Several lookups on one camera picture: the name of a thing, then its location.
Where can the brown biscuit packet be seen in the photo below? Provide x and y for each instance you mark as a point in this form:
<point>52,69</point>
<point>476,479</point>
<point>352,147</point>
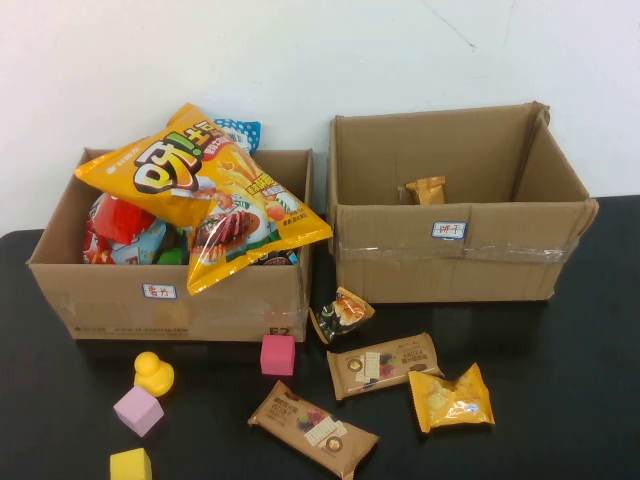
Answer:
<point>310,427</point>
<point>385,365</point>

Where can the yellow snack packet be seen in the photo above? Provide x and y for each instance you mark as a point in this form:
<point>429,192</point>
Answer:
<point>450,400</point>

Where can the dark snack bag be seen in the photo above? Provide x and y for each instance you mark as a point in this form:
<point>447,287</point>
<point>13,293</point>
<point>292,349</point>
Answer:
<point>272,260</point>

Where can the black pastry snack packet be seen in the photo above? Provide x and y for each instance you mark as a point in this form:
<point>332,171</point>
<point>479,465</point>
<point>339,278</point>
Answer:
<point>340,315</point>

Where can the small golden snack packet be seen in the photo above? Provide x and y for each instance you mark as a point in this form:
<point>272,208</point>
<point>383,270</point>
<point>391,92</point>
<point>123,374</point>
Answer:
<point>427,192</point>

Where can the blue white dotted snack bag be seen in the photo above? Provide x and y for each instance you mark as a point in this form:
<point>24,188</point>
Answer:
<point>245,131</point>

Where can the green snack bag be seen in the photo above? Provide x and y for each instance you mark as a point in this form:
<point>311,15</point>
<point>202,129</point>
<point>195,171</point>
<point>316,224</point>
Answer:
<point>170,252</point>

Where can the light blue snack bag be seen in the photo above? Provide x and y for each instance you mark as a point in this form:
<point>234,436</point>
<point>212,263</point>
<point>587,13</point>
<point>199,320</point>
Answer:
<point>142,245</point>

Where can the red crinkled snack bag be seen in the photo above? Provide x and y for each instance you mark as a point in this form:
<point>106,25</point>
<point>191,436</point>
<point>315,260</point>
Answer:
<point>120,220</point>

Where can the red white snack bag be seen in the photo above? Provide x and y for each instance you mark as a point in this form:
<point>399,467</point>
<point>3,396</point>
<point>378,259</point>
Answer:
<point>95,250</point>

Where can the large cardboard box, biscuit label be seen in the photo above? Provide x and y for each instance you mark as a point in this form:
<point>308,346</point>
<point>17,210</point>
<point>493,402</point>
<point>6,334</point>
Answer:
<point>400,275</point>

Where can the magenta foam cube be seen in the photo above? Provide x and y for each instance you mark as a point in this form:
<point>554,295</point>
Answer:
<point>278,356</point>

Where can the white label on biscuit box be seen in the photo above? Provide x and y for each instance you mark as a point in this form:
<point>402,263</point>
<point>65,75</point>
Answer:
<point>448,231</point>

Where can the white label on chips box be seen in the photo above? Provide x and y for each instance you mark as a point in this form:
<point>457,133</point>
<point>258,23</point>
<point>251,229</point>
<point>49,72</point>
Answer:
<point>159,291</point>

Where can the large yellow chips bag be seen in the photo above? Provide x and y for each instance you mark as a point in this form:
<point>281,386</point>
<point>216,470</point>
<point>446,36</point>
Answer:
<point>165,170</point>

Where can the yellow rubber duck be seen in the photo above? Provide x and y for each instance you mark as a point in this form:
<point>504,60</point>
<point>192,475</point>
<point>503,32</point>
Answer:
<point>152,375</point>

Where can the cardboard box with chips label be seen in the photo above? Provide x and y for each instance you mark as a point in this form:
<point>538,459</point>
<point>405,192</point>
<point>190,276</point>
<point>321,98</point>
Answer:
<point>100,310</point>

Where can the pink foam cube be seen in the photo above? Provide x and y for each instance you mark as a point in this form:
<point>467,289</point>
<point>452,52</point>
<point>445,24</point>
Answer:
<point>137,411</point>

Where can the yellow foam cube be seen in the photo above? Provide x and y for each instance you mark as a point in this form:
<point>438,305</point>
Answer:
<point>130,466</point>

